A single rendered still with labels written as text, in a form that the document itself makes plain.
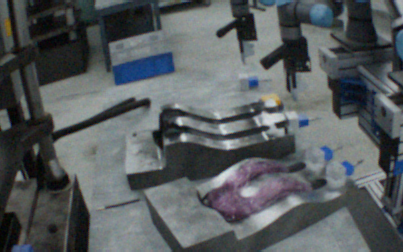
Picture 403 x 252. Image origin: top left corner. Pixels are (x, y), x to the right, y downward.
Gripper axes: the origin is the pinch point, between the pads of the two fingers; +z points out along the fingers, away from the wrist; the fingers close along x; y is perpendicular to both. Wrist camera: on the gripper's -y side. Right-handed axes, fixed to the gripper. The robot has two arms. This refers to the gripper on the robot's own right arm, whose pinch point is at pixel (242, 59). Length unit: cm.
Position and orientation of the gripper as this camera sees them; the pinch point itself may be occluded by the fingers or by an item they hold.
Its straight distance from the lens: 188.0
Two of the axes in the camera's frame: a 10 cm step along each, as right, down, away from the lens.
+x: 0.6, -4.6, 8.9
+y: 9.9, -0.9, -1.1
